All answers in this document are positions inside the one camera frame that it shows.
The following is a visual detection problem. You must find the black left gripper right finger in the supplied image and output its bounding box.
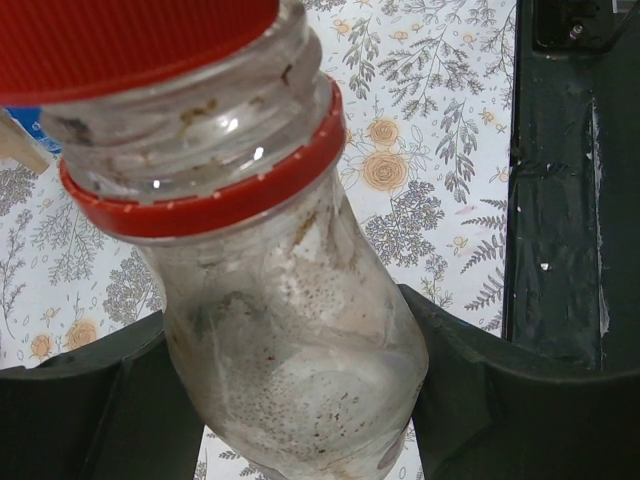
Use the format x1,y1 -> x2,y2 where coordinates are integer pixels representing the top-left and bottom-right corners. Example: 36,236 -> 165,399
400,285 -> 639,480

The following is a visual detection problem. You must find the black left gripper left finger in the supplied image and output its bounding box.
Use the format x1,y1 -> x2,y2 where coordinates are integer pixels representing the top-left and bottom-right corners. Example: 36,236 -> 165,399
1,312 -> 203,479

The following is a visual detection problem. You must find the clear red-label bottle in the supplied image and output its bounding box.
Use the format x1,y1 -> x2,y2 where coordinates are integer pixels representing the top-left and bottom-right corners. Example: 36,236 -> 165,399
42,1 -> 429,479

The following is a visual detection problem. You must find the blue-label Pocari bottle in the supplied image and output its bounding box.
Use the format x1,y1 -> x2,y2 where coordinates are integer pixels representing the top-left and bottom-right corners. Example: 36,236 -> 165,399
5,107 -> 61,155

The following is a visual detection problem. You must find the red bottle cap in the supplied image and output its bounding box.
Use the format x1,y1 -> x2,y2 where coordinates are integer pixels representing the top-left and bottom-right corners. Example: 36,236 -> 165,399
1,0 -> 279,106

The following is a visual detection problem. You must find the black base bar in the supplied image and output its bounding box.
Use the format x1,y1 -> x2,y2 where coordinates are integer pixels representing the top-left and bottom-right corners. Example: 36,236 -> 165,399
503,1 -> 639,372

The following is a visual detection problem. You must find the wooden shelf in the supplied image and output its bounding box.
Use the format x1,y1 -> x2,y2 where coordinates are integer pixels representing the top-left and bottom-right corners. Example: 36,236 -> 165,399
0,110 -> 50,175

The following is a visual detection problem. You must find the floral table mat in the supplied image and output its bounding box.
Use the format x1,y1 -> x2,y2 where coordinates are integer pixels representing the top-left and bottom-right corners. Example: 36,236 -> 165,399
1,1 -> 516,479

